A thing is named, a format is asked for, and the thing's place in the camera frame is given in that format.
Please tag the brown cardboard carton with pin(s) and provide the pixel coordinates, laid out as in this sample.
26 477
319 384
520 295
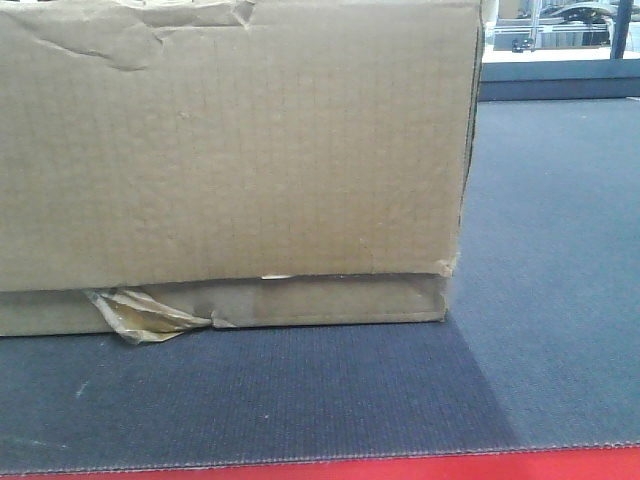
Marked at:
259 163

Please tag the dark conveyor belt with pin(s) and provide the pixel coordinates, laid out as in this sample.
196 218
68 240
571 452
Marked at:
540 349

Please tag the red conveyor edge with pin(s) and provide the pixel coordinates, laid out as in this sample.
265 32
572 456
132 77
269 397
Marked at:
592 463

